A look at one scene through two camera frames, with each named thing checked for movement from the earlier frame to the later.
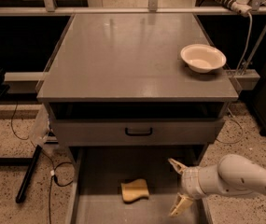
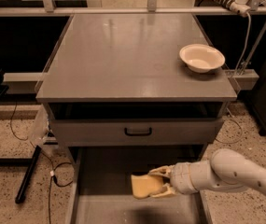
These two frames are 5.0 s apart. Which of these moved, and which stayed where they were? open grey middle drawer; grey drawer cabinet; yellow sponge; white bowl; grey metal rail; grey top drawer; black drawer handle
Moved: yellow sponge
Stayed: open grey middle drawer; white bowl; grey metal rail; black drawer handle; grey drawer cabinet; grey top drawer
